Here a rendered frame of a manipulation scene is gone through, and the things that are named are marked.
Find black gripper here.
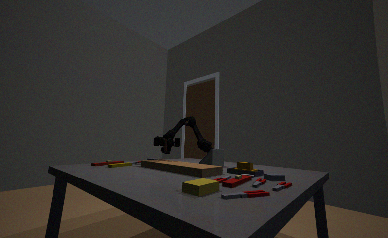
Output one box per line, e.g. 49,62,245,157
154,137,180,147

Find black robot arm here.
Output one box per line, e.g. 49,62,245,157
163,116,213,154

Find tan wooden floor panel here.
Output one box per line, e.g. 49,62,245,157
141,159,222,178

